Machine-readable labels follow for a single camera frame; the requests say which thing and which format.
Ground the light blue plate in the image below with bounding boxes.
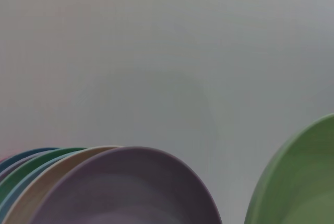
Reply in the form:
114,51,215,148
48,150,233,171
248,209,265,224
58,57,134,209
0,150,88,213

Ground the dark green plate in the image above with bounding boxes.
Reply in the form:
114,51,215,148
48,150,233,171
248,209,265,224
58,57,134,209
0,147,88,198

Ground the teal blue plate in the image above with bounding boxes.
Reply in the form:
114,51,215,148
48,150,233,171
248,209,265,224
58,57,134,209
0,147,61,174

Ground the lilac plate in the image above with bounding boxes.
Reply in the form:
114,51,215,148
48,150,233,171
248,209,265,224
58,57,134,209
28,146,223,224

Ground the grey lavender plate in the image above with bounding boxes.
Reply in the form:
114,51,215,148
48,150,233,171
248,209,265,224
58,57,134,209
0,151,46,183

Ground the light green plate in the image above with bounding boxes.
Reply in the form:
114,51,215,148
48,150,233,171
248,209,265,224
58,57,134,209
244,113,334,224

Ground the beige plate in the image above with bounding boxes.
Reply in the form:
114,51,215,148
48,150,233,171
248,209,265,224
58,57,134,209
3,145,124,224

